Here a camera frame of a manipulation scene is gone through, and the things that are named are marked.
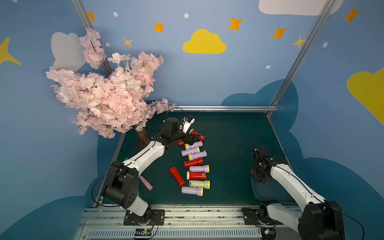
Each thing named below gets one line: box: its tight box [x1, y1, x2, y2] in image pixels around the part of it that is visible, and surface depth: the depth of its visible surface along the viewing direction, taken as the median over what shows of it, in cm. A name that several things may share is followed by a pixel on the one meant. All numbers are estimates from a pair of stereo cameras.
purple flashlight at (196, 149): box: [181, 146, 201, 157], surface depth 98 cm
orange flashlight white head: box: [186, 171, 207, 180], surface depth 88 cm
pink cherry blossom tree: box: [46, 28, 176, 144], surface depth 63 cm
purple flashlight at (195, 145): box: [184, 140, 203, 150], surface depth 101 cm
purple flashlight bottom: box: [181, 186, 204, 197], surface depth 82 cm
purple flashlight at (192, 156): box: [188, 150, 208, 161], surface depth 97 cm
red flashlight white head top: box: [189, 128, 206, 142], surface depth 108 cm
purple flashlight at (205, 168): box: [189, 165, 210, 173], surface depth 90 cm
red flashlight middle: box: [184, 157, 204, 168], surface depth 93 cm
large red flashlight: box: [169, 166, 186, 187], surface depth 88 cm
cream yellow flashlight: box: [188, 180, 211, 190], surface depth 84 cm
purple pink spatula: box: [139, 175, 154, 191], surface depth 85 cm
